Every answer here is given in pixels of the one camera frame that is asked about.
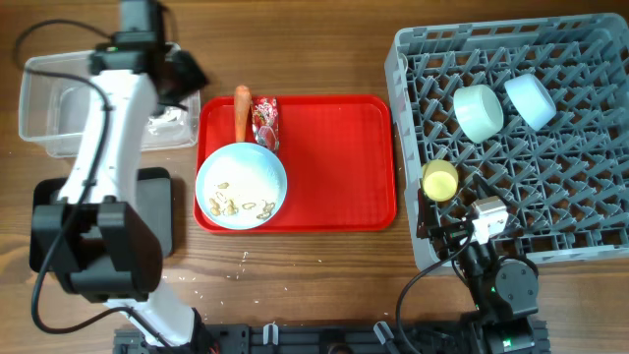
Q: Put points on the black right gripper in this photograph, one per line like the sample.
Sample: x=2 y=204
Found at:
x=446 y=231

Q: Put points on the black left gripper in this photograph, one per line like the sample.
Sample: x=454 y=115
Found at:
x=196 y=79

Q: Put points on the yellow cup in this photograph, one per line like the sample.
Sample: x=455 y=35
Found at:
x=440 y=180

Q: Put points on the orange carrot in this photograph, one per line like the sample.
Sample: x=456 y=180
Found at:
x=242 y=106

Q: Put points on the red snack wrapper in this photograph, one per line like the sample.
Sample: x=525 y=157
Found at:
x=265 y=120

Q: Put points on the green bowl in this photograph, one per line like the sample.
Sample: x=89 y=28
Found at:
x=478 y=112

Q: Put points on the light blue plate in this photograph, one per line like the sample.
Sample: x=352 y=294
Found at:
x=241 y=186

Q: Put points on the light blue bowl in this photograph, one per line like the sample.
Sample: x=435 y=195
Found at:
x=531 y=100

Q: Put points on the white plastic spoon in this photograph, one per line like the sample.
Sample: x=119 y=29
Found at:
x=404 y=62

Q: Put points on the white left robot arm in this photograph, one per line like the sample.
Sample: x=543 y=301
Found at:
x=92 y=237

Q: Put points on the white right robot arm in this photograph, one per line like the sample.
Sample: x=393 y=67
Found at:
x=504 y=289

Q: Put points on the grey dishwasher rack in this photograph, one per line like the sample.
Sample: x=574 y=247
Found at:
x=566 y=185

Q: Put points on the red plastic tray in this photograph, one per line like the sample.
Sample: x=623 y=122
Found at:
x=337 y=151

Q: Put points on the black tray bin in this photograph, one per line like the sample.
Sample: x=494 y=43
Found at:
x=154 y=207

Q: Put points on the clear plastic bin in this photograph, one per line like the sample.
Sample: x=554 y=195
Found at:
x=53 y=113

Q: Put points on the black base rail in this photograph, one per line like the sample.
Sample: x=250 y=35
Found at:
x=439 y=337

